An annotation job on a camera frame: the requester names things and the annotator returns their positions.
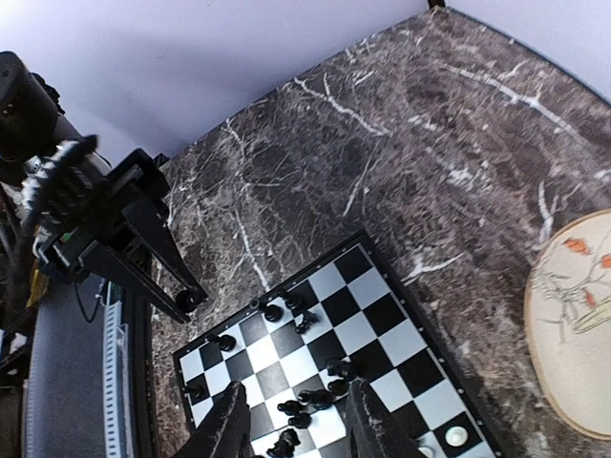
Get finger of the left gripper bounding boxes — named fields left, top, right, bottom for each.
left=95, top=242, right=190, bottom=323
left=137, top=198, right=209, bottom=305

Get black and grey chessboard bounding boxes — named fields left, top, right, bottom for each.
left=173, top=232, right=503, bottom=457

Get fallen black knight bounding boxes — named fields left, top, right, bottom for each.
left=266, top=428, right=301, bottom=458

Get black front rail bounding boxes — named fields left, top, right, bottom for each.
left=124, top=291, right=158, bottom=457

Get white slotted cable duct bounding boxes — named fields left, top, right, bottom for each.
left=102, top=302, right=134, bottom=457

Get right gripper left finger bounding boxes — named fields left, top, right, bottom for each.
left=174, top=382, right=251, bottom=458

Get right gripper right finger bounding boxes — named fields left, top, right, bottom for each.
left=347, top=379, right=424, bottom=458

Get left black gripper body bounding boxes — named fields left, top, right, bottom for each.
left=35, top=149, right=170, bottom=282

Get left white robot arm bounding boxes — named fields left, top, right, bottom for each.
left=1, top=51, right=209, bottom=323

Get black chess piece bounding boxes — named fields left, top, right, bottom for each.
left=283, top=292, right=305, bottom=312

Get ceramic bird plate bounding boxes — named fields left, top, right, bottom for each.
left=524, top=210, right=610, bottom=441

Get left black frame post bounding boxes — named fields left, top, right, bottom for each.
left=427, top=0, right=446, bottom=9

